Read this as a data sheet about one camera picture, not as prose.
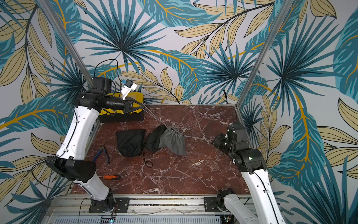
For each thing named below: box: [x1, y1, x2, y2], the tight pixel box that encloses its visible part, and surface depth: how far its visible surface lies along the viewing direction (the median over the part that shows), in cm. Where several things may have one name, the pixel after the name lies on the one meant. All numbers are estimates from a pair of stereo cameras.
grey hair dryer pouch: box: [158, 127, 187, 156], surface depth 80 cm
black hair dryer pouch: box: [115, 129, 146, 158], surface depth 91 cm
